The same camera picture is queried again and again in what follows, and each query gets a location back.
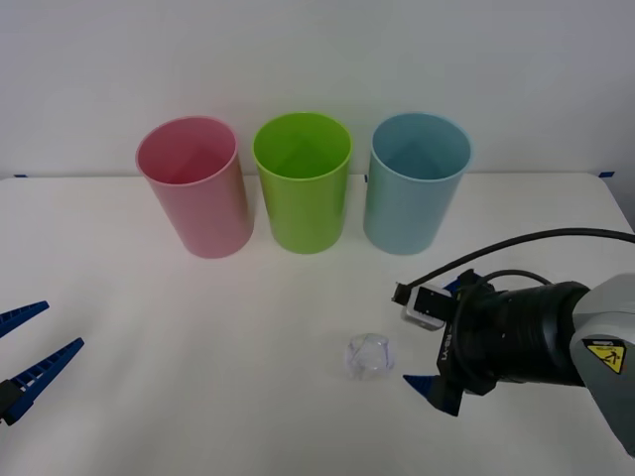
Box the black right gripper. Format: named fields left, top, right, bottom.
left=402, top=269, right=502, bottom=418

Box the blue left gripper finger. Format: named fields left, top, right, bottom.
left=0, top=336, right=85, bottom=427
left=0, top=298, right=52, bottom=340

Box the clear plastic wad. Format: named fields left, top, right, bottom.
left=343, top=331, right=399, bottom=382

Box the pale blue plastic bin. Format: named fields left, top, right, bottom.
left=362, top=111, right=472, bottom=257

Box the yellow-green plastic bin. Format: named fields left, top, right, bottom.
left=252, top=111, right=353, bottom=255

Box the pink plastic bin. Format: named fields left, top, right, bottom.
left=134, top=115, right=256, bottom=260

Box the pale grey wrist camera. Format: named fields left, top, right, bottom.
left=404, top=283, right=453, bottom=331

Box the black camera cable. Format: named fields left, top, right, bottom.
left=394, top=226, right=635, bottom=304

